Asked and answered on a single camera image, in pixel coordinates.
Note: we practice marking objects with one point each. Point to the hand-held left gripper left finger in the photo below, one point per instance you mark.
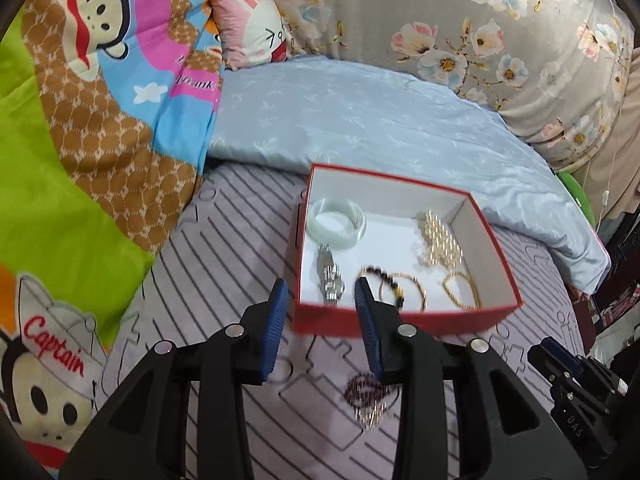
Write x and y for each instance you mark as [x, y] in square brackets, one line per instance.
[270, 330]

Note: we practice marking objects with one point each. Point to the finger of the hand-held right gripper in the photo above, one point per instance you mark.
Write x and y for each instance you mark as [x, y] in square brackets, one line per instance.
[555, 355]

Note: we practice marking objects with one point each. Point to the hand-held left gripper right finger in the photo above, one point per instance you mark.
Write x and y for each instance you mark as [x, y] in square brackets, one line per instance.
[367, 330]

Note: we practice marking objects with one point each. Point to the silver metal wristwatch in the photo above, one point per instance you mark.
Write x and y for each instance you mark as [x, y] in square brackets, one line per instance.
[330, 280]

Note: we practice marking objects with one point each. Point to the thin gold bangle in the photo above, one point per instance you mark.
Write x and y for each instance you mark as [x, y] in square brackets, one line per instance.
[406, 275]

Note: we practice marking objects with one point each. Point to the red cardboard box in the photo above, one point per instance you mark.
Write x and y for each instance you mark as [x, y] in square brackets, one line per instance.
[450, 322]

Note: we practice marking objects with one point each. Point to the pale green jade bangle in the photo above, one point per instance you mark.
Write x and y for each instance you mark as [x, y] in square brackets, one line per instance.
[357, 225]

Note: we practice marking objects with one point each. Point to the grey striped bed sheet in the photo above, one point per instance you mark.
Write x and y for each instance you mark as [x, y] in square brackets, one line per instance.
[225, 240]

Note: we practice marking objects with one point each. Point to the green plastic object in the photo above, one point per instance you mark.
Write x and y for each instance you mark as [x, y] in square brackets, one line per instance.
[575, 190]

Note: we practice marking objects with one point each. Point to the light blue quilt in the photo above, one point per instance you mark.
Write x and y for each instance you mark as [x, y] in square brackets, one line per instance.
[375, 110]

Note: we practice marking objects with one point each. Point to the colourful cartoon monkey blanket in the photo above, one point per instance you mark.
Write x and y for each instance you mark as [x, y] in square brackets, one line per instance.
[100, 135]

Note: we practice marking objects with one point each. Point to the pink cartoon cat pillow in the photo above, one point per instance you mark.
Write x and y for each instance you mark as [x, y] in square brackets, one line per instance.
[250, 20]

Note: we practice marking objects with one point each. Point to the grey floral pillow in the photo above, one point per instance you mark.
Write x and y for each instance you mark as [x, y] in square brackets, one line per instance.
[450, 10]

